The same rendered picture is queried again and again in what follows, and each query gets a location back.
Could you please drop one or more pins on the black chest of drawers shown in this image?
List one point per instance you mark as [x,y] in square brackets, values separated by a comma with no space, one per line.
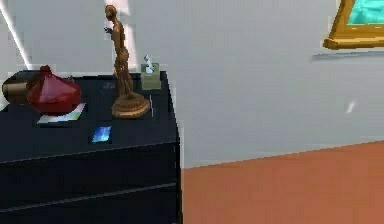
[100,180]

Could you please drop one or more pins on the grey tissue box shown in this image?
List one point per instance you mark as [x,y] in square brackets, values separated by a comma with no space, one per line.
[150,80]

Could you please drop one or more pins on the bronze human figure statue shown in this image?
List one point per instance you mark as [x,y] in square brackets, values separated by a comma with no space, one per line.
[124,83]

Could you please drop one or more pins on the blue flat phone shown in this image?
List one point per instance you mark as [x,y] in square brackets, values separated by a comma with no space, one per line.
[101,134]

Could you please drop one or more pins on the dark red vase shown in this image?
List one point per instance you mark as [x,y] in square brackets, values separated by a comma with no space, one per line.
[53,95]

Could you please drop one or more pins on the brown cylinder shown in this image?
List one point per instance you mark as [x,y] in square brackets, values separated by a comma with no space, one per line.
[15,90]

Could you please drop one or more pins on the gold framed picture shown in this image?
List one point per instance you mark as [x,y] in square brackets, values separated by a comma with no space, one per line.
[356,31]

